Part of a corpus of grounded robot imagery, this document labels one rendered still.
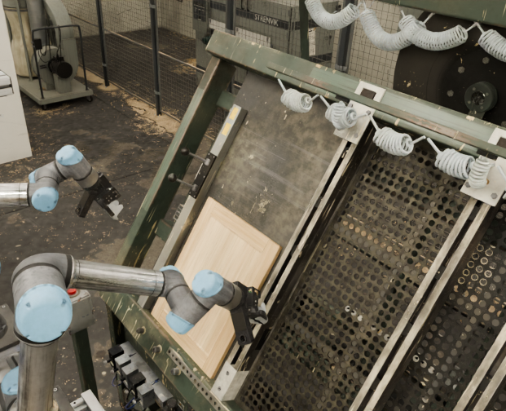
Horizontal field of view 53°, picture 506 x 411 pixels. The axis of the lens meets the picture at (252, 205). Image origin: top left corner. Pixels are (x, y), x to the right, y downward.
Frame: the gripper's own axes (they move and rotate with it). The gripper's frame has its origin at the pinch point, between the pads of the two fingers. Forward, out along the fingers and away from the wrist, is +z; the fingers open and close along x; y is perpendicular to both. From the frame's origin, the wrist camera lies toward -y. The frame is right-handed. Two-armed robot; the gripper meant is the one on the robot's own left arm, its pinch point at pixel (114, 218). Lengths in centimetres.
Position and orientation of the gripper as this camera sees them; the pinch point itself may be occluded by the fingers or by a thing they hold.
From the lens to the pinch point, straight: 204.4
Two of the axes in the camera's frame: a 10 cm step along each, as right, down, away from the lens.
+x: -6.3, -4.3, 6.5
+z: 3.2, 6.1, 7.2
